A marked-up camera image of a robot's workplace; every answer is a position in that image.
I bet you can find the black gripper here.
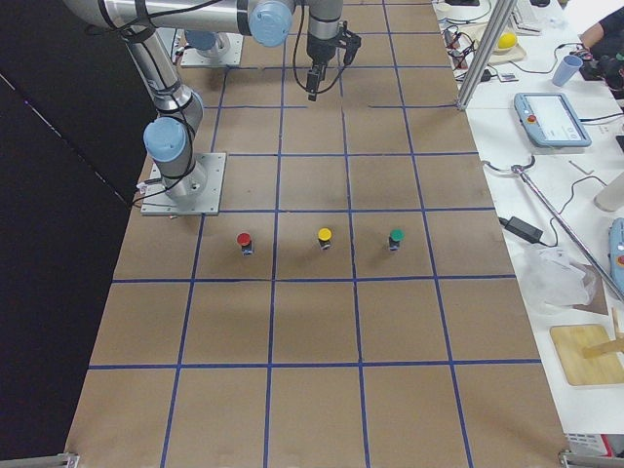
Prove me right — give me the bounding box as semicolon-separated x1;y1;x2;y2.
306;33;338;100

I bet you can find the yellow push button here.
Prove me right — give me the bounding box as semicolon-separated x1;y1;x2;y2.
317;227;332;251

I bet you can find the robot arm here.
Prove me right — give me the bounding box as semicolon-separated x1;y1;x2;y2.
65;1;361;215
184;30;230;59

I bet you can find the green push button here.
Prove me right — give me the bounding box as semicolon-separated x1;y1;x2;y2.
388;228;405;252

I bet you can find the red push button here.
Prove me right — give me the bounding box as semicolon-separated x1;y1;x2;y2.
236;232;254;255

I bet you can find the beige tray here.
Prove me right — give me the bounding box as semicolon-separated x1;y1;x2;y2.
459;23;528;66

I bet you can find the yellow lemon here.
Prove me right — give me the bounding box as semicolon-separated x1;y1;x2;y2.
495;32;518;54

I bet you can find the teach pendant tablet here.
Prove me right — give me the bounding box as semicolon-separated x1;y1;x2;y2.
513;93;592;148

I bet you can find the black power adapter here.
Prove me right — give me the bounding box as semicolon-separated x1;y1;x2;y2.
504;216;543;244

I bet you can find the blue plastic cup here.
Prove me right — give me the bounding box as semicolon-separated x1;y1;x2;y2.
551;55;584;87

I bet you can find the clear plastic bag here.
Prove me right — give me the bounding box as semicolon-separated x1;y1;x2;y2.
512;245;601;315

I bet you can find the wooden cutting board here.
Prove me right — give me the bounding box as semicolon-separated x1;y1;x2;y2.
550;324;623;386

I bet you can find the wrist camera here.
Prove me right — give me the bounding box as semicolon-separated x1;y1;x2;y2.
337;20;362;67

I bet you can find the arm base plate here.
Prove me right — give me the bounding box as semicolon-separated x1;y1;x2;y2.
180;33;243;68
140;153;226;215

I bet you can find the aluminium frame post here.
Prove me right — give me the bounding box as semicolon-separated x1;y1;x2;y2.
456;0;517;110

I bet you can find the metal rod with handle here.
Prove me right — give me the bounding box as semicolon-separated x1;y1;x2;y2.
482;156;623;302

